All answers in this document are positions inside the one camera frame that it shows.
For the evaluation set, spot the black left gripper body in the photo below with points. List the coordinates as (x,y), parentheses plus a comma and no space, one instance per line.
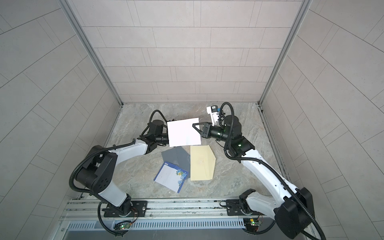
(162,139)

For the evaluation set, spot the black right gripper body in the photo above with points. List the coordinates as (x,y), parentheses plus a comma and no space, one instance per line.
(208,135)

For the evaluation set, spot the white letter paper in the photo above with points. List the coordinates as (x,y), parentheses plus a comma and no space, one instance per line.
(181,133)

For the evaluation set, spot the cream yellow envelope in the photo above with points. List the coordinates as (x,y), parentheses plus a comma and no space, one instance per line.
(203,163)

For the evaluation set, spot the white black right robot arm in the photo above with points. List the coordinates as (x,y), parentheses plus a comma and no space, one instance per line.
(292,209)

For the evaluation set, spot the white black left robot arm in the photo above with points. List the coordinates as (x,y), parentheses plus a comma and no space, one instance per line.
(94,174)

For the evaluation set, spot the grey envelope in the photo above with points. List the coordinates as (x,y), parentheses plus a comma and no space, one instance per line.
(178,156)

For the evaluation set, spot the blue floral notepad card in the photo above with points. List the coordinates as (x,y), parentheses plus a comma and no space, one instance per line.
(171,176)

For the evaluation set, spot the left green circuit board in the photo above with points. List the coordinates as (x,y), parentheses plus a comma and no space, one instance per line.
(123,226)

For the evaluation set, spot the green circuit board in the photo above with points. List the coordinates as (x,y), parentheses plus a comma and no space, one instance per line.
(252,225)
(123,226)

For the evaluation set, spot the right green circuit board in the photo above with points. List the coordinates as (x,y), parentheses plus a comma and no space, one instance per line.
(252,225)

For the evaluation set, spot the metal corner profile right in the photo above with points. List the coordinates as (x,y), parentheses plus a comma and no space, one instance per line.
(288,42)

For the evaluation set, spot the metal corner profile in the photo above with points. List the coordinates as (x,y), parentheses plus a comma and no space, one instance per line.
(288,42)
(88,47)

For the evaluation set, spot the metal corner profile left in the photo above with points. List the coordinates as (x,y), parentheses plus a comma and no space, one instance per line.
(88,47)

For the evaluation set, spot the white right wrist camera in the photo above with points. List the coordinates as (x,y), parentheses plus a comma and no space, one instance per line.
(214,112)

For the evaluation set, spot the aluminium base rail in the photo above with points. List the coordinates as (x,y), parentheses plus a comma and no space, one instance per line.
(160,214)

